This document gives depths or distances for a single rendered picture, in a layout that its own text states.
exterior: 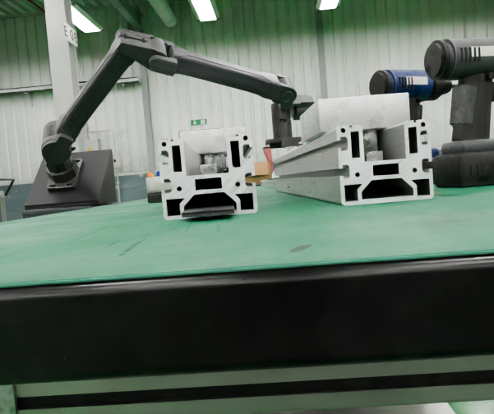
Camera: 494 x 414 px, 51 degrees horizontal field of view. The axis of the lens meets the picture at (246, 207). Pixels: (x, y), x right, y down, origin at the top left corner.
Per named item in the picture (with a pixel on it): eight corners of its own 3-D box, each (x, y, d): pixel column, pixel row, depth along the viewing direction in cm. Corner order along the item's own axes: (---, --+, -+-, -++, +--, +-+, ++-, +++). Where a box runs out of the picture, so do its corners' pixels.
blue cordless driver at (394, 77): (371, 188, 99) (362, 74, 98) (448, 181, 107) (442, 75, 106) (397, 187, 92) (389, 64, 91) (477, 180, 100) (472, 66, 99)
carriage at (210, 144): (190, 173, 102) (186, 139, 102) (245, 168, 102) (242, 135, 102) (182, 172, 86) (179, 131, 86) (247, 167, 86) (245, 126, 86)
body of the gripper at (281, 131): (302, 142, 150) (300, 117, 150) (267, 145, 150) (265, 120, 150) (298, 144, 157) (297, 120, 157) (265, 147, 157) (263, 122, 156)
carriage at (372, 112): (302, 161, 78) (299, 115, 77) (375, 155, 78) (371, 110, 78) (321, 155, 62) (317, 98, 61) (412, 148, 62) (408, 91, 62)
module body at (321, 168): (275, 190, 135) (273, 158, 134) (313, 188, 135) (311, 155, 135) (341, 205, 55) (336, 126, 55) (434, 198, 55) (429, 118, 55)
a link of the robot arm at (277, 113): (268, 102, 155) (273, 98, 149) (290, 101, 156) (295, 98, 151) (270, 125, 155) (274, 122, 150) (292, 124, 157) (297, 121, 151)
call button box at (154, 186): (153, 202, 126) (150, 176, 126) (192, 199, 126) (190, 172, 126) (147, 203, 118) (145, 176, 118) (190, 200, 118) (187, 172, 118)
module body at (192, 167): (203, 197, 134) (200, 164, 134) (242, 194, 135) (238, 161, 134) (163, 220, 54) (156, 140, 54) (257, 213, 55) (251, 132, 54)
